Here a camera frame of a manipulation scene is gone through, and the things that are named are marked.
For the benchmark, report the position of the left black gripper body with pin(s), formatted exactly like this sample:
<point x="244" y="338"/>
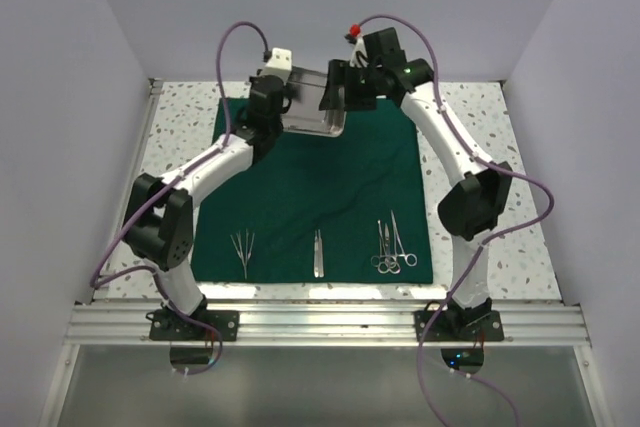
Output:
<point x="277" y="125"/>

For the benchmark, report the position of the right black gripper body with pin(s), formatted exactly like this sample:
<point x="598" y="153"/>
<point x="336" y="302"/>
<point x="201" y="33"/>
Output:
<point x="362" y="87"/>

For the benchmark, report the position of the stainless steel tray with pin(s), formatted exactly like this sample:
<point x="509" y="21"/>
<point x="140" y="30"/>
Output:
<point x="306" y="88"/>

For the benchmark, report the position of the green surgical cloth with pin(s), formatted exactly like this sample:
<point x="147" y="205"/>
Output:
<point x="341" y="186"/>

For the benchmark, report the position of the steel scalpel handle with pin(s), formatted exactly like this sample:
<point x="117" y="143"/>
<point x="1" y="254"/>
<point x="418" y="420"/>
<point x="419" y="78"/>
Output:
<point x="321" y="255"/>
<point x="316" y="269"/>

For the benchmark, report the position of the steel forceps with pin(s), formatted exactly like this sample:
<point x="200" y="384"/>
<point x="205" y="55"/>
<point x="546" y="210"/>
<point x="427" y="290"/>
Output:
<point x="247" y="249"/>
<point x="241" y="252"/>

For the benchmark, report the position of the long steel hemostat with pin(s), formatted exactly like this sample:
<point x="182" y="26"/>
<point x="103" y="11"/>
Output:
<point x="410" y="259"/>

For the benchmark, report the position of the small steel hemostat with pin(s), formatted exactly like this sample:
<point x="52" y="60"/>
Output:
<point x="383" y="261"/>

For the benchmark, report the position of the steel surgical scissors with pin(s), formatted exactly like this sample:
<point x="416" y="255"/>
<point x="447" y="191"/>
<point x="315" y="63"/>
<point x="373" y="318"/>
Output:
<point x="396" y="270"/>

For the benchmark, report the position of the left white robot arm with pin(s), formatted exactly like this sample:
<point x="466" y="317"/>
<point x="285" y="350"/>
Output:
<point x="159" y="220"/>

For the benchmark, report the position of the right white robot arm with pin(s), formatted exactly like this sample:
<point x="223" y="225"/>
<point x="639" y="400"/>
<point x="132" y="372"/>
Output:
<point x="478" y="189"/>

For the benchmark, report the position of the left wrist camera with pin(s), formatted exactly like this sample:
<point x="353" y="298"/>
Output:
<point x="279" y="64"/>

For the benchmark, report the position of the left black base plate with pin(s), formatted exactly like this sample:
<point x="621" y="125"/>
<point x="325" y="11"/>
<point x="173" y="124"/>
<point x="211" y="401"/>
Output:
<point x="167" y="325"/>

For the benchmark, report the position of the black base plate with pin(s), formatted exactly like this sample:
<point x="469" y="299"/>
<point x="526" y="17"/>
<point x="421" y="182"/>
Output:
<point x="450" y="327"/>
<point x="167" y="325"/>

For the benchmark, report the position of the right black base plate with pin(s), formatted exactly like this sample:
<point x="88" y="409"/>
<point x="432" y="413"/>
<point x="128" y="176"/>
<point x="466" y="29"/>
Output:
<point x="450" y="327"/>

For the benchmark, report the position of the aluminium rail frame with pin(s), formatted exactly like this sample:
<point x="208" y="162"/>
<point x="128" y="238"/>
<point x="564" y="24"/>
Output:
<point x="522" y="281"/>

